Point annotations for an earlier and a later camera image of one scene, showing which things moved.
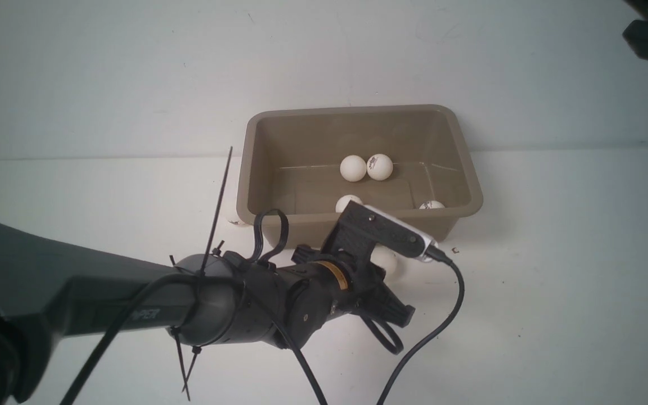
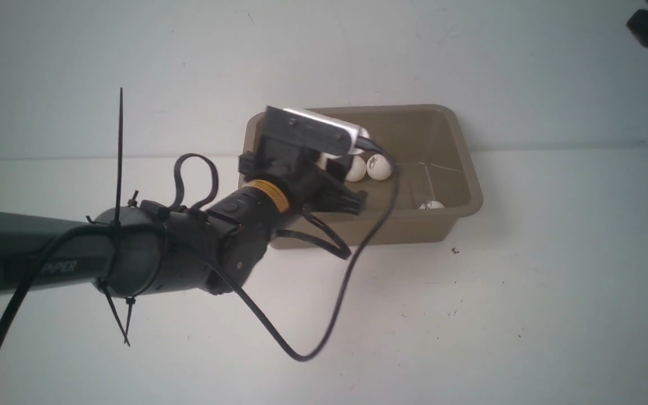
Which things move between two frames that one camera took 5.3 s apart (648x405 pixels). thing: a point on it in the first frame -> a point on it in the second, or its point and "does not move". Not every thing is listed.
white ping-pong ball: x=352 y=168 does not move
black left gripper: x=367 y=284 -> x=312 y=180
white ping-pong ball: x=431 y=204 does not move
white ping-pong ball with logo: x=379 y=167 does not move
